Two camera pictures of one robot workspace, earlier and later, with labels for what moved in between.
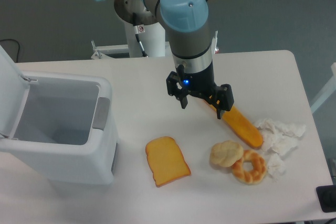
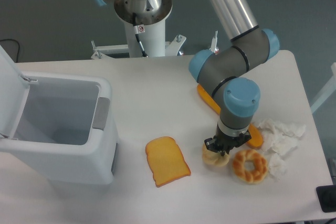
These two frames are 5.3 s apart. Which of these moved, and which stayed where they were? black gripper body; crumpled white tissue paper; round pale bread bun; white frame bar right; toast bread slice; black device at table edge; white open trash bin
Moved: black gripper body; round pale bread bun
Stayed: toast bread slice; black device at table edge; white open trash bin; white frame bar right; crumpled white tissue paper
